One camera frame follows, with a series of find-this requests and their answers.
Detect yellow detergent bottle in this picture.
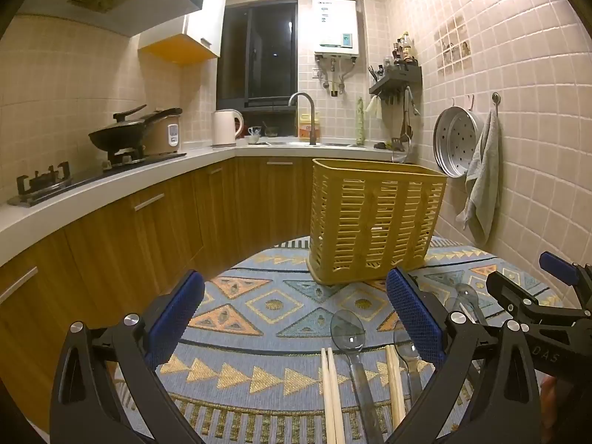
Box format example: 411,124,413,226
298,111,322,141

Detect blue patterned tablecloth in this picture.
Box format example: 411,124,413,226
113,236,556,444

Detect white wall cabinet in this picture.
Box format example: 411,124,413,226
138,0,228,66

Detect person's right hand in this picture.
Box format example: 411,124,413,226
540,374,563,433

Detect black gas stove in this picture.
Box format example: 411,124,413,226
7,152,188,207

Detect white gas water heater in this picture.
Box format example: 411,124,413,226
310,0,360,59

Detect black wall spice rack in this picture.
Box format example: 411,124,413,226
368,65,423,103

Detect bamboo slatted utensil holder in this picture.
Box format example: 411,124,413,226
306,158,447,286

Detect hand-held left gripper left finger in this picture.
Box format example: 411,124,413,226
48,268,206,444

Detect grey hanging towel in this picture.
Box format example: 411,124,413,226
455,108,503,246

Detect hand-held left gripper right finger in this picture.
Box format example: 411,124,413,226
385,267,542,444

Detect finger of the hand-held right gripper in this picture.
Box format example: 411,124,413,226
485,269,558,321
539,251,592,308

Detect hanging cooking utensils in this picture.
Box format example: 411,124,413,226
398,86,423,145

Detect hanging loofah sponge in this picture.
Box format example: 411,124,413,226
355,97,367,145

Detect large clear plastic spoon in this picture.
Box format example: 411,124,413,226
330,309,386,444

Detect white electric kettle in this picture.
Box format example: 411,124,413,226
211,108,245,148

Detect dark window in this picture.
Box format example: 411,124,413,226
216,0,299,112

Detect black wok with lid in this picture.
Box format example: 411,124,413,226
88,104,183,164

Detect group of seasoning bottles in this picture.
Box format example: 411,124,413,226
391,31,418,67

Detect round metal steamer tray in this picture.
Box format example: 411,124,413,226
432,105,484,179

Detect white kitchen countertop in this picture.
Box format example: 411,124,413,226
0,141,412,266

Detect curved metal faucet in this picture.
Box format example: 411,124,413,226
289,92,321,145

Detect small clear plastic spoon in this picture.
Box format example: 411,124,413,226
393,328,424,408
455,283,487,325

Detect beige rice cooker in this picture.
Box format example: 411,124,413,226
139,108,184,155

